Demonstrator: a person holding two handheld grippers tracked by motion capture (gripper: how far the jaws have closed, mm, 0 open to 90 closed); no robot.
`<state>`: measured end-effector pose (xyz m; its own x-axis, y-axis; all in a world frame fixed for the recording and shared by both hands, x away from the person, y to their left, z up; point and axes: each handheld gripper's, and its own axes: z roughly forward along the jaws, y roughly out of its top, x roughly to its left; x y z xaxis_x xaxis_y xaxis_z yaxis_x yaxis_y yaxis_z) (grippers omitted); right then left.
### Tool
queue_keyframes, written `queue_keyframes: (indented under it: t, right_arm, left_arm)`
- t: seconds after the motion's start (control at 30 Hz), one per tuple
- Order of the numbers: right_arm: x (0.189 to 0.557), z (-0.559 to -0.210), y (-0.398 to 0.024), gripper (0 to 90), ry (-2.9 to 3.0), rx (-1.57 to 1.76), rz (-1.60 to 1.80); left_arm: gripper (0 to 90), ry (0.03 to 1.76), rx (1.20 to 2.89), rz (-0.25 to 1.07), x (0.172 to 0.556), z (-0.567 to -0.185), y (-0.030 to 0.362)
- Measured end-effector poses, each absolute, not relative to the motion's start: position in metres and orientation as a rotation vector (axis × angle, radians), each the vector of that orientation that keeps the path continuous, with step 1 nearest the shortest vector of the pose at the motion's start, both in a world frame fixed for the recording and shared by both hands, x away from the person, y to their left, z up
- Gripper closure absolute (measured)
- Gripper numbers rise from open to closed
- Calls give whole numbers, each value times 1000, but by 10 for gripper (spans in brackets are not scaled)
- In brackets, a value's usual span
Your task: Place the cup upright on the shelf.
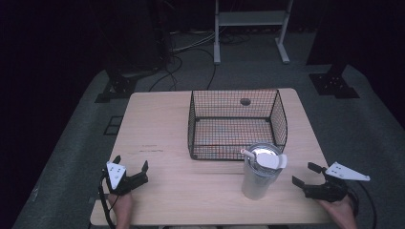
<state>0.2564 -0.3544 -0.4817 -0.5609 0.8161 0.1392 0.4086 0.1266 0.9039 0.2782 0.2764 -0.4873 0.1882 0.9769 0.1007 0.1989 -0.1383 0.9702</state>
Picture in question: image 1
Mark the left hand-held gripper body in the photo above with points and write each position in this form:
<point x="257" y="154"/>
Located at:
<point x="116" y="174"/>

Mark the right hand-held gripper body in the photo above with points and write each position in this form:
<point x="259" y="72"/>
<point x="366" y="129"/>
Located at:
<point x="331" y="187"/>

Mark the clear tumbler with white lid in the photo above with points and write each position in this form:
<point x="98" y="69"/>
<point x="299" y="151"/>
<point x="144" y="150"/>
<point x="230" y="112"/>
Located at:
<point x="258" y="178"/>

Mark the person's right hand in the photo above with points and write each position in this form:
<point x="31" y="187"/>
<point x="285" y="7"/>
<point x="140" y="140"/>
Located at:
<point x="340" y="212"/>

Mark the person's left hand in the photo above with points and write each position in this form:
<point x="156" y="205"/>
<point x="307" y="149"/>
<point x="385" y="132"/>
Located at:
<point x="123" y="206"/>

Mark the black metal stand base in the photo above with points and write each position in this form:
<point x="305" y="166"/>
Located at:
<point x="333" y="85"/>
<point x="118" y="88"/>

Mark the black round table grommet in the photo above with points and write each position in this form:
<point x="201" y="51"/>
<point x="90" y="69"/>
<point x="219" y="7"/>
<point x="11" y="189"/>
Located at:
<point x="245" y="102"/>

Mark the white metal stand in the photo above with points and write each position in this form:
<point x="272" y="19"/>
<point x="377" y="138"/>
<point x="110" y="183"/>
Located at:
<point x="251" y="17"/>

